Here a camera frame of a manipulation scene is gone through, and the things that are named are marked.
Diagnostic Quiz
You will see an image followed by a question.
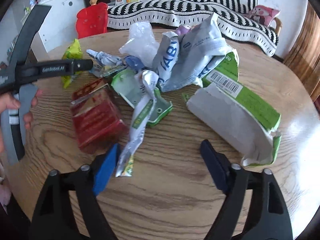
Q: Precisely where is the grey white pouch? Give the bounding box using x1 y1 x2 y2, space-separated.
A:
152 13 232 93

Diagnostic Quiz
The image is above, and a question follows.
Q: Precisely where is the yellow green snack wrapper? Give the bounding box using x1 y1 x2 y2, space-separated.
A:
61 38 83 89

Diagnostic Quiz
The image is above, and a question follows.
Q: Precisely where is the purple plush toy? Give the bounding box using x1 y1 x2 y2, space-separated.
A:
174 24 192 36

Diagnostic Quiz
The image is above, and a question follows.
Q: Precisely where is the red cigarette box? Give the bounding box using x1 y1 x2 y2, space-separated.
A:
70 78 129 154

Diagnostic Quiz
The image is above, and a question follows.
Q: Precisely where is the person's left hand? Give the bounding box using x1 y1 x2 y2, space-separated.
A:
0 88 43 153

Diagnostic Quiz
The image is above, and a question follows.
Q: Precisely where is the green white wrapper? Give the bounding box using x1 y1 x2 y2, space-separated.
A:
111 69 172 177

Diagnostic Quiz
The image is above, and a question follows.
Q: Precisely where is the brown curtain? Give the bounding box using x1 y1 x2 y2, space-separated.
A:
284 3 320 101

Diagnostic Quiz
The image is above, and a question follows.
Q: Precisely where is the white cabinet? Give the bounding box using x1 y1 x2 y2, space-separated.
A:
31 0 85 61

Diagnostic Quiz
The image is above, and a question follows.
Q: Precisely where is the small blue white wrapper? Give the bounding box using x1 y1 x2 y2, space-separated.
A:
86 49 145 77

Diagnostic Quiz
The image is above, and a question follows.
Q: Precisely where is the green white paper bag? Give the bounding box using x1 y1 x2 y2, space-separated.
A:
187 49 281 166

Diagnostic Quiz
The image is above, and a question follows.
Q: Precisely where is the clear plastic bag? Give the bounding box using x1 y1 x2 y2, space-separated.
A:
119 22 159 68

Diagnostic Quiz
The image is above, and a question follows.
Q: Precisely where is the red plastic chair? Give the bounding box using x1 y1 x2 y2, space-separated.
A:
75 3 107 39

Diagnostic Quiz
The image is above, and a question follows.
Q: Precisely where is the pink cartoon cushion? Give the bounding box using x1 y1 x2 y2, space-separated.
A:
247 5 280 27

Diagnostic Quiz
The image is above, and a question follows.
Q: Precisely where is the black white striped sofa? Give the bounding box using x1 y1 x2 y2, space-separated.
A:
107 0 279 57

